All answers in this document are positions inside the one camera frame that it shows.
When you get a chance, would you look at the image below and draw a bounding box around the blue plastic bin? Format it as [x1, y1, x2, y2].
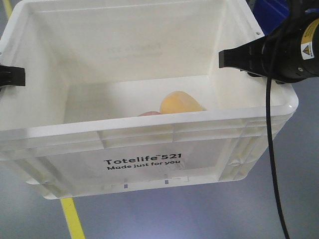
[249, 0, 300, 35]

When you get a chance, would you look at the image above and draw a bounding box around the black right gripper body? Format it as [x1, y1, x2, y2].
[247, 0, 319, 84]

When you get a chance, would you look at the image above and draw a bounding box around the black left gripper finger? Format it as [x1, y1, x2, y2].
[0, 65, 25, 87]

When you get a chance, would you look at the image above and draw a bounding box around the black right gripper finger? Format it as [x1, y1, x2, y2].
[218, 37, 267, 75]

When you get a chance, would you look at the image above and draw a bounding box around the yellow plush ball toy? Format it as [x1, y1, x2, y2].
[159, 91, 205, 114]

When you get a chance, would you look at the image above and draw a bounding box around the pink plush ball toy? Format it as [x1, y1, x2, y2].
[139, 111, 161, 117]

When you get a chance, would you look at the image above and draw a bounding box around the black cable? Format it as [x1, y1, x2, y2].
[265, 14, 291, 239]

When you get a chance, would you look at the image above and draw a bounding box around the white plastic tote box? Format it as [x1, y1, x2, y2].
[0, 0, 299, 201]

